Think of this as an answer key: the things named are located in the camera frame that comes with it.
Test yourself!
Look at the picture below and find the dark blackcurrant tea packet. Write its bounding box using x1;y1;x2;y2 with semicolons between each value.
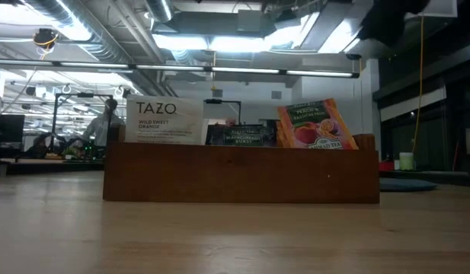
206;124;277;148

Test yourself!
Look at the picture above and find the wooden three-compartment tea box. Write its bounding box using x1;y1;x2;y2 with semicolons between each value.
102;124;381;205

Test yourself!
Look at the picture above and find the ceiling light strip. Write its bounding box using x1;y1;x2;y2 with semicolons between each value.
0;59;137;71
211;66;360;79

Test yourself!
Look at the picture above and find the person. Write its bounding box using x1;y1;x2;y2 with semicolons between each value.
81;98;126;148

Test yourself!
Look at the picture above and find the pale green cup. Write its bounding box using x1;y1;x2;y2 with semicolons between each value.
398;151;415;172

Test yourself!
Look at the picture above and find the dark round plate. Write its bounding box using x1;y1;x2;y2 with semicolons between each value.
379;177;439;193

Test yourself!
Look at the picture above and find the black computer monitor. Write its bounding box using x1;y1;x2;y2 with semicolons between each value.
0;113;26;145

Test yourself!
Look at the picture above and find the black frame stand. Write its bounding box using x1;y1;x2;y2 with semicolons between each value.
203;98;243;126
50;92;114;153

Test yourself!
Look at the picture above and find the yellow hanging cable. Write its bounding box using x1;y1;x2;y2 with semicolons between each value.
411;14;426;154

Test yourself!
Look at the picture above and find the yellow ceiling cable reel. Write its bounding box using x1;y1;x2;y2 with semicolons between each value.
32;27;60;50

